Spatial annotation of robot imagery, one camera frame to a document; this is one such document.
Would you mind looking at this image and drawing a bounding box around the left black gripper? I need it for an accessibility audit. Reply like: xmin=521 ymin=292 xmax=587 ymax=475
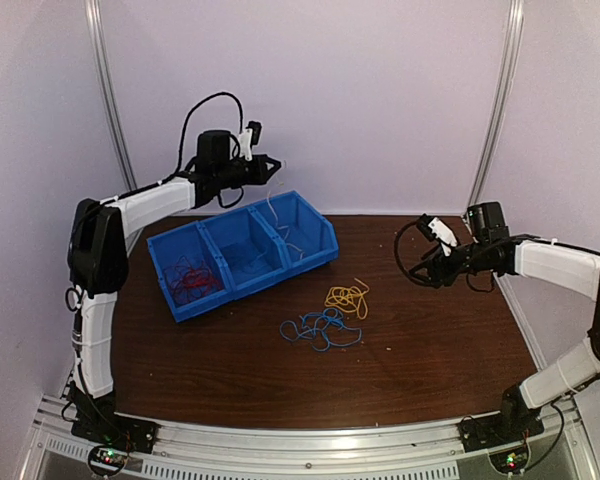
xmin=216 ymin=154 xmax=281 ymax=189

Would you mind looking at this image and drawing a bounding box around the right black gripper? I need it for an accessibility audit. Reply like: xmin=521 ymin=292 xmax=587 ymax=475
xmin=410 ymin=241 xmax=489 ymax=289

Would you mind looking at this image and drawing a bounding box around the yellow cable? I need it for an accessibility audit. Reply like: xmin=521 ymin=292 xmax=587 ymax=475
xmin=324 ymin=278 xmax=371 ymax=321
xmin=264 ymin=167 xmax=309 ymax=261

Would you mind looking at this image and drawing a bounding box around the red cable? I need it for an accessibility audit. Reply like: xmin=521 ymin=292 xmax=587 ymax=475
xmin=159 ymin=254 xmax=221 ymax=307

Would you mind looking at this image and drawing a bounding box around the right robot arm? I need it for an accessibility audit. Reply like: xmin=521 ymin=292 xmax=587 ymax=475
xmin=398 ymin=202 xmax=600 ymax=442

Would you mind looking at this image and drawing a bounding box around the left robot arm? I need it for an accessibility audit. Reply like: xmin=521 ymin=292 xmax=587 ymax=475
xmin=65 ymin=122 xmax=282 ymax=444

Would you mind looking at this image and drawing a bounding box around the blue three-compartment bin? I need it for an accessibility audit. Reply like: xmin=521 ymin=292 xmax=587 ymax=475
xmin=148 ymin=191 xmax=339 ymax=322

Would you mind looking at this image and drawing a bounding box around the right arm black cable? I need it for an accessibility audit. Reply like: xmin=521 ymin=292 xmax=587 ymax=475
xmin=393 ymin=219 xmax=496 ymax=294

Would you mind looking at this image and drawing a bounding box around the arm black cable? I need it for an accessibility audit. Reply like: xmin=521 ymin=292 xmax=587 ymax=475
xmin=172 ymin=91 xmax=246 ymax=209
xmin=393 ymin=219 xmax=496 ymax=294

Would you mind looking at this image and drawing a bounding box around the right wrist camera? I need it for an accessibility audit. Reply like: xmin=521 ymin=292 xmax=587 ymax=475
xmin=416 ymin=214 xmax=459 ymax=257

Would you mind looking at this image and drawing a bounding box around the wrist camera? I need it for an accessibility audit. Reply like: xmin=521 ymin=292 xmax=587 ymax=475
xmin=238 ymin=121 xmax=262 ymax=161
xmin=416 ymin=214 xmax=459 ymax=257

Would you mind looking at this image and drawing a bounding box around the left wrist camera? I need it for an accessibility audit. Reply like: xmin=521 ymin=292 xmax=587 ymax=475
xmin=238 ymin=121 xmax=262 ymax=161

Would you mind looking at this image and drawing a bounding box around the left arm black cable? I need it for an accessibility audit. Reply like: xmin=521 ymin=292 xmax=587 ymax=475
xmin=172 ymin=91 xmax=246 ymax=209

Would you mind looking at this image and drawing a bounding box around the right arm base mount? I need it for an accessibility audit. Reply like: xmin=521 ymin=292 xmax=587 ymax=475
xmin=457 ymin=398 xmax=544 ymax=476

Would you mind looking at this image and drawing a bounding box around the front aluminium rail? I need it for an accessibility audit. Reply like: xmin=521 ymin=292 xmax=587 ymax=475
xmin=14 ymin=397 xmax=600 ymax=479

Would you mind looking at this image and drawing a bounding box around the right aluminium frame post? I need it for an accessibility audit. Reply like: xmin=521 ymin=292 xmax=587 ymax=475
xmin=467 ymin=0 xmax=524 ymax=206

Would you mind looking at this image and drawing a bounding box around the aluminium frame post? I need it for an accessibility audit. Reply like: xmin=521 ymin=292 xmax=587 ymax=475
xmin=467 ymin=0 xmax=524 ymax=206
xmin=84 ymin=0 xmax=139 ymax=206

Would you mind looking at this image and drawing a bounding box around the left aluminium frame post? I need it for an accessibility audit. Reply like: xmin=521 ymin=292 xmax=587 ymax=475
xmin=84 ymin=0 xmax=139 ymax=206

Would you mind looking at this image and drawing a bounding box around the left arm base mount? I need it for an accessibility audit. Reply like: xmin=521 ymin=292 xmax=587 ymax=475
xmin=69 ymin=387 xmax=158 ymax=454

